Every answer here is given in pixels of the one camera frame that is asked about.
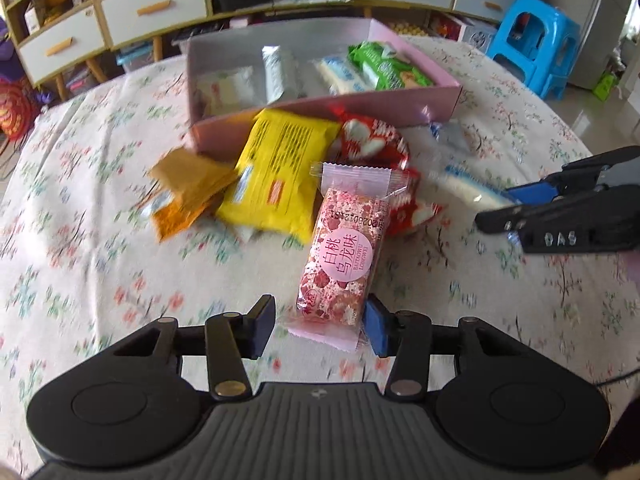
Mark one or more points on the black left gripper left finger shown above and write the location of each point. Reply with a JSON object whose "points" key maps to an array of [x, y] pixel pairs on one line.
{"points": [[226, 340]]}

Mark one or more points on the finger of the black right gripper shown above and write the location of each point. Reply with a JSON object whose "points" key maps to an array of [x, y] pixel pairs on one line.
{"points": [[579, 176], [594, 222]]}

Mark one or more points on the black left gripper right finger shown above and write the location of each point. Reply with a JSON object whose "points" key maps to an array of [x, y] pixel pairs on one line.
{"points": [[411, 338]]}

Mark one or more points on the blue white snack packet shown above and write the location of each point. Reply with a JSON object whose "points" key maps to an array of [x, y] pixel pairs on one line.
{"points": [[477, 194]]}

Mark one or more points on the pink peach oolong snack pack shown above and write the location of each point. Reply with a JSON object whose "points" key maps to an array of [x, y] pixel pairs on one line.
{"points": [[347, 239]]}

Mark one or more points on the yellow snack bag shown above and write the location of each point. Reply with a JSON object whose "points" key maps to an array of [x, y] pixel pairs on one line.
{"points": [[276, 189]]}

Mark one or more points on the golden brown snack packet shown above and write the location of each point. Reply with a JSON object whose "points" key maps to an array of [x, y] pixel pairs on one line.
{"points": [[192, 179]]}

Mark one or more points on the red heart snack bag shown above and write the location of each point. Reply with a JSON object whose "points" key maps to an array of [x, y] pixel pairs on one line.
{"points": [[367, 141]]}

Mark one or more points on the orange snack packet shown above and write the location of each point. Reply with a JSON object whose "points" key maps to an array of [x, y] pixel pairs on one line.
{"points": [[170, 218]]}

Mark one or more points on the blue plastic stool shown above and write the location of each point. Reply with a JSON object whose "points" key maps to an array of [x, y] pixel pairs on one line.
{"points": [[538, 45]]}

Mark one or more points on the green cracker bag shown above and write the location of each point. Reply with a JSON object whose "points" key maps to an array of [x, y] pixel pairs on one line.
{"points": [[385, 69]]}

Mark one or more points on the white cream snack packet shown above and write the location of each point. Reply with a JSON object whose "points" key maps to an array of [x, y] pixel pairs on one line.
{"points": [[226, 91]]}

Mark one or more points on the blue white packet in box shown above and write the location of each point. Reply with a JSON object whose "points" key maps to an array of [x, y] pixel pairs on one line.
{"points": [[340, 76]]}

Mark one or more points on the pink cardboard box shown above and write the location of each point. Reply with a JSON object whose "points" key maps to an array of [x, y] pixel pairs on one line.
{"points": [[223, 137]]}

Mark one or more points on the red lantern bag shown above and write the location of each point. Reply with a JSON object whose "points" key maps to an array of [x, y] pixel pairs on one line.
{"points": [[18, 108]]}

